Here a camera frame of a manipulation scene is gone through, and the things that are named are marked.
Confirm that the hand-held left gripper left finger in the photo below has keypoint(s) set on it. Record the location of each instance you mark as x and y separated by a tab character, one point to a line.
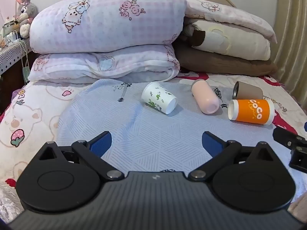
102	143

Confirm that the grey fuzzy blanket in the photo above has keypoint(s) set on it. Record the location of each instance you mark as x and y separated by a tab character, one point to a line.
8	196

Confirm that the cream blanket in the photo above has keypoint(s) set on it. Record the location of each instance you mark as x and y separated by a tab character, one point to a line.
239	43

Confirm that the orange and white cup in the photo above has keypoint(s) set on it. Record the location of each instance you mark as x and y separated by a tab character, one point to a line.
251	111

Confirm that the pale pink printed quilt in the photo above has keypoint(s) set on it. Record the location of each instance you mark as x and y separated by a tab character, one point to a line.
230	14

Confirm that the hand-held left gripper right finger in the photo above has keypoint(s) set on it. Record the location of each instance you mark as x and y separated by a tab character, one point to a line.
211	143

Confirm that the white cup with green leaves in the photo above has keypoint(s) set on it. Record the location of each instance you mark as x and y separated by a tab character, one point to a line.
158	98

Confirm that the brown cup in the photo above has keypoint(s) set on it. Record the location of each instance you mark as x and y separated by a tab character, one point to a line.
249	91

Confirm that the pink cup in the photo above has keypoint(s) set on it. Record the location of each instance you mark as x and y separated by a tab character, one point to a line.
206	95

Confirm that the pink checked folded quilt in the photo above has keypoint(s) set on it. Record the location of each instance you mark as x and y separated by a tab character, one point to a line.
100	63

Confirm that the grey rabbit plush toy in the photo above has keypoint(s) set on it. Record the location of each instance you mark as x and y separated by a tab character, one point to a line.
24	12

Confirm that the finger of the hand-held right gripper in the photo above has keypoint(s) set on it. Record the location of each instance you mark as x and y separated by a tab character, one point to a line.
289	137
299	159

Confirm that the brown blanket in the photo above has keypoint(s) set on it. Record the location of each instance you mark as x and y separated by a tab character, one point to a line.
220	63

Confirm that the top pink checked pillow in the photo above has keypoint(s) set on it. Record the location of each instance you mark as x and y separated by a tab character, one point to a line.
108	21

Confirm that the beige curtain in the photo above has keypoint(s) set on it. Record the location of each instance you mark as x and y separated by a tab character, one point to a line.
291	40

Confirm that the nightstand with patterned cover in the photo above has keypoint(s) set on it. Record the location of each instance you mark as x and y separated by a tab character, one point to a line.
12	55

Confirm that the light blue quilted mat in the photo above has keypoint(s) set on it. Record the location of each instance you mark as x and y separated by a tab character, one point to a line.
148	129

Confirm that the clutter of small appliances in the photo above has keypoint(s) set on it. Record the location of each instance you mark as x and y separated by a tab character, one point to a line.
9	32

